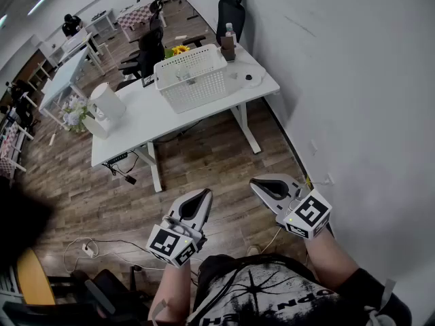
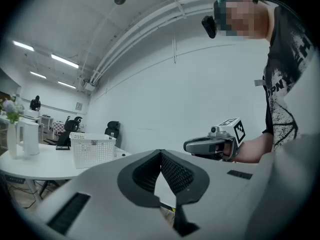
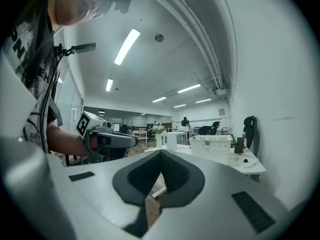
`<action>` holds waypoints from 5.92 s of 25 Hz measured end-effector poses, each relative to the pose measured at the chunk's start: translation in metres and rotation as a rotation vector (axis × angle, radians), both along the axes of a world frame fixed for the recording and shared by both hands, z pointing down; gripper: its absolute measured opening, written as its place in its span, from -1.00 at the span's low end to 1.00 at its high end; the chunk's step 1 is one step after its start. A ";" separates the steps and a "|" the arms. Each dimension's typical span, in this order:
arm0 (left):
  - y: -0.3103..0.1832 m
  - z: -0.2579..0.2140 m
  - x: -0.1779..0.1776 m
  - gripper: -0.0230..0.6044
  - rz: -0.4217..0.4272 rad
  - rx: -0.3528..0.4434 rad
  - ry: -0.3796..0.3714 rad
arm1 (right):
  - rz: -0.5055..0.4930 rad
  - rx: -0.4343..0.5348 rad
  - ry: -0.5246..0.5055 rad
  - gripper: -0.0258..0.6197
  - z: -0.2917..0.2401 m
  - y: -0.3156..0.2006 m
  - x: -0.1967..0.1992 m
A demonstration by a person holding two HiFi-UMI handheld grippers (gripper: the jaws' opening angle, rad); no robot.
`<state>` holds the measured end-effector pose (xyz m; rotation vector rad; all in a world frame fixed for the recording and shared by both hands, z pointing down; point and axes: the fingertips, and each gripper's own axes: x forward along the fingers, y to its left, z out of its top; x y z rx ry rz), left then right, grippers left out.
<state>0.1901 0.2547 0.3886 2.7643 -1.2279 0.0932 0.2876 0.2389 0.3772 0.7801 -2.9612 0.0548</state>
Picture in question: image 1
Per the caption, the white electric kettle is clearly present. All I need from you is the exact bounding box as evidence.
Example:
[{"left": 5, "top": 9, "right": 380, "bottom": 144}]
[{"left": 87, "top": 81, "right": 127, "bottom": 128}]

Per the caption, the checkered table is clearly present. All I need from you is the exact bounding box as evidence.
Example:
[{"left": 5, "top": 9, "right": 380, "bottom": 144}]
[
  {"left": 117, "top": 1, "right": 167, "bottom": 42},
  {"left": 0, "top": 124, "right": 28, "bottom": 183}
]

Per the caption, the person's left forearm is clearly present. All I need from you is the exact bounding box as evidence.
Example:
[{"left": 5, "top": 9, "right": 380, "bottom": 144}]
[{"left": 147, "top": 258, "right": 193, "bottom": 323}]

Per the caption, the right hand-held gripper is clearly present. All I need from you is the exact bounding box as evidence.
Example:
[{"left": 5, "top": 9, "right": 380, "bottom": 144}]
[{"left": 250, "top": 173, "right": 333, "bottom": 240}]

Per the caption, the blue white flower bouquet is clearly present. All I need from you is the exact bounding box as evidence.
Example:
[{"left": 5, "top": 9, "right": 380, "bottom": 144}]
[{"left": 59, "top": 95, "right": 91, "bottom": 134}]

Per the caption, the black power strip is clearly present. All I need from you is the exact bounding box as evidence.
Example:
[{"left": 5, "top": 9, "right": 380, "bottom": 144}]
[{"left": 107, "top": 151, "right": 129, "bottom": 164}]

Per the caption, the white low shelf table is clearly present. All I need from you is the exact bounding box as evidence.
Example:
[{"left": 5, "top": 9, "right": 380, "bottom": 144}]
[{"left": 84, "top": 8, "right": 116, "bottom": 37}]

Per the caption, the small glass jar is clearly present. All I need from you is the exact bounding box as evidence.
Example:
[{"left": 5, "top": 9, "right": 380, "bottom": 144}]
[{"left": 175, "top": 67, "right": 198, "bottom": 86}]

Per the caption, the black swivel chair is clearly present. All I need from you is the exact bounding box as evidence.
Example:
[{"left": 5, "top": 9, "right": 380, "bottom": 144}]
[{"left": 0, "top": 266, "right": 150, "bottom": 326}]

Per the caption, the white arm strap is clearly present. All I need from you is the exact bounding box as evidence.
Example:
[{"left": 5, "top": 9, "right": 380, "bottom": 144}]
[{"left": 151, "top": 299, "right": 168, "bottom": 323}]

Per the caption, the white desk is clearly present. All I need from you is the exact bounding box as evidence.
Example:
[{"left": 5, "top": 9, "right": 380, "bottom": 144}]
[{"left": 60, "top": 32, "right": 103, "bottom": 76}]

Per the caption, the white ribbed vase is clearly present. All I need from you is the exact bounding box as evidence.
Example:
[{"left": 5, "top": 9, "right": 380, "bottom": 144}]
[{"left": 81, "top": 113, "right": 111, "bottom": 141}]

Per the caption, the black wide-headrest office chair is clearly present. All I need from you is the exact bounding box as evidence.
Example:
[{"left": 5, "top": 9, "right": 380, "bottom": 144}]
[{"left": 182, "top": 0, "right": 247, "bottom": 49}]

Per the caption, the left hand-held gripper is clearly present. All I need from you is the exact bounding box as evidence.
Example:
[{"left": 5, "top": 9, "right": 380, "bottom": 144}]
[{"left": 145, "top": 188, "right": 213, "bottom": 268}]

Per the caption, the brown cardboard holder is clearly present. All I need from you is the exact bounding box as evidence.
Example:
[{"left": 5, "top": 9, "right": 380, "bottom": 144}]
[{"left": 220, "top": 35, "right": 237, "bottom": 62}]

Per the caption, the white plastic basket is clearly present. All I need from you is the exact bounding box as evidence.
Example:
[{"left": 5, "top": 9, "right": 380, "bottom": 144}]
[{"left": 153, "top": 43, "right": 229, "bottom": 115}]

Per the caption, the sunflower bouquet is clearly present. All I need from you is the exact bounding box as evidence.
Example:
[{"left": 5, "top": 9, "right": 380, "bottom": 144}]
[{"left": 164, "top": 44, "right": 191, "bottom": 59}]

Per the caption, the person's right forearm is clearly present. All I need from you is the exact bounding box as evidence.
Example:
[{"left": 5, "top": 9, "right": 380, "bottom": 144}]
[{"left": 303, "top": 228, "right": 360, "bottom": 293}]

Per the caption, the pale blue table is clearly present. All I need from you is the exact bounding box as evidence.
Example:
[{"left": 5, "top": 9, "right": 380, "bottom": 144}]
[{"left": 38, "top": 46, "right": 106, "bottom": 130}]

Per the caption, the person's printed t-shirt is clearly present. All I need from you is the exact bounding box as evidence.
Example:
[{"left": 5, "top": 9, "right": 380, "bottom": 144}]
[{"left": 186, "top": 253, "right": 414, "bottom": 326}]

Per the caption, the yellow wooden chair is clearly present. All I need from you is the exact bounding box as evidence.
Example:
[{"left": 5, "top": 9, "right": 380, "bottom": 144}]
[{"left": 16, "top": 248, "right": 56, "bottom": 306}]

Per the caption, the black desk chair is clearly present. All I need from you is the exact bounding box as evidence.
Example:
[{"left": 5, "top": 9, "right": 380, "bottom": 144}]
[{"left": 13, "top": 95, "right": 40, "bottom": 135}]

